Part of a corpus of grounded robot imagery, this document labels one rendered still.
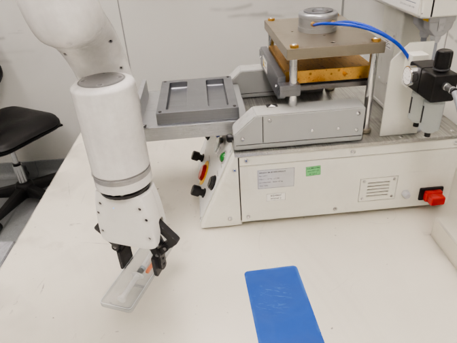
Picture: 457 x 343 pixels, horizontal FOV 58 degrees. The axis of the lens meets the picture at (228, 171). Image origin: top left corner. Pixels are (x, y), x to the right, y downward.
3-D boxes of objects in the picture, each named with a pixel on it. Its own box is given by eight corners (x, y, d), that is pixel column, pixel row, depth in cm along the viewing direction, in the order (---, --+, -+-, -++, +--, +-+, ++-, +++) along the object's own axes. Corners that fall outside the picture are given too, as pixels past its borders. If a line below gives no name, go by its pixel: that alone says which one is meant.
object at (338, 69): (339, 56, 98) (342, 15, 94) (373, 88, 79) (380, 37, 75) (268, 62, 98) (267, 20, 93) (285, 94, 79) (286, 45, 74)
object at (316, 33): (362, 51, 101) (368, -6, 95) (421, 94, 75) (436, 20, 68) (264, 58, 101) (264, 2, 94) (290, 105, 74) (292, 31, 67)
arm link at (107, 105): (95, 153, 64) (88, 184, 56) (74, 70, 57) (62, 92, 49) (149, 146, 65) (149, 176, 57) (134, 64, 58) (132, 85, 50)
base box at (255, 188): (383, 139, 119) (392, 81, 110) (454, 217, 87) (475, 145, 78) (199, 154, 117) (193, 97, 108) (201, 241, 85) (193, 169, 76)
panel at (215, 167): (198, 156, 115) (223, 96, 106) (200, 222, 89) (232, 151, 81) (192, 154, 114) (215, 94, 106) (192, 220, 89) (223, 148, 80)
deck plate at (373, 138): (393, 80, 110) (394, 77, 110) (468, 137, 80) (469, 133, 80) (223, 94, 109) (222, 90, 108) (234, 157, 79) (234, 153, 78)
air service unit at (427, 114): (412, 113, 79) (426, 35, 72) (453, 148, 67) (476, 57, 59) (385, 115, 79) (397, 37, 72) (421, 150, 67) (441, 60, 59)
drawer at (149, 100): (239, 98, 103) (237, 67, 99) (249, 137, 84) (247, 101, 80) (120, 107, 102) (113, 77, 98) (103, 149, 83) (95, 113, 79)
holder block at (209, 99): (231, 85, 100) (230, 75, 98) (239, 118, 83) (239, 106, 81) (163, 90, 99) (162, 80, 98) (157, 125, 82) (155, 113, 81)
